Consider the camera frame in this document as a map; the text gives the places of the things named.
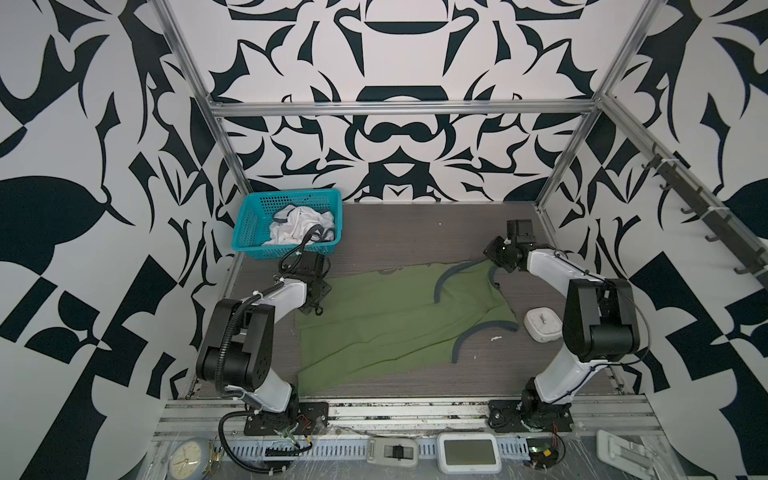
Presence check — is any teal plastic basket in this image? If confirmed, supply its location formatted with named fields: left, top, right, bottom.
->
left=232, top=189, right=343, bottom=260

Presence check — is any white grey tank top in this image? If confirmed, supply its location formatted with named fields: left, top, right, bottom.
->
left=263, top=204, right=338, bottom=246

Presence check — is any black corrugated cable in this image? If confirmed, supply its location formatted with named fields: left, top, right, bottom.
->
left=214, top=224, right=325, bottom=476

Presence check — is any small green circuit board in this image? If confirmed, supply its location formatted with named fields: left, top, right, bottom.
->
left=526, top=438, right=563, bottom=471

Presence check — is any white digital display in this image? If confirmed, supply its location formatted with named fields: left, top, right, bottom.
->
left=436, top=432, right=502, bottom=475

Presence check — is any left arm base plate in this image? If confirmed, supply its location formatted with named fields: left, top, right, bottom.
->
left=244, top=401, right=329, bottom=436

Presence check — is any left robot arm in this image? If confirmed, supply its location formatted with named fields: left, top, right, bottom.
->
left=195, top=251, right=331, bottom=416

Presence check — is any green tank top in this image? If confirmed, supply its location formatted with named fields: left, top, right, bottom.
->
left=295, top=260, right=519, bottom=396

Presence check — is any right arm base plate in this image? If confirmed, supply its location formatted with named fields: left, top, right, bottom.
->
left=487, top=400, right=573, bottom=433

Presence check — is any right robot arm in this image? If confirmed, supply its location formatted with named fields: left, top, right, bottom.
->
left=484, top=220, right=641, bottom=425

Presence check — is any grey wall hook rack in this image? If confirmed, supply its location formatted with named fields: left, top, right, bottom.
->
left=644, top=142, right=767, bottom=290

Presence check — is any analog clock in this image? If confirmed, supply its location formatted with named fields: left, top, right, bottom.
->
left=167, top=438, right=213, bottom=480

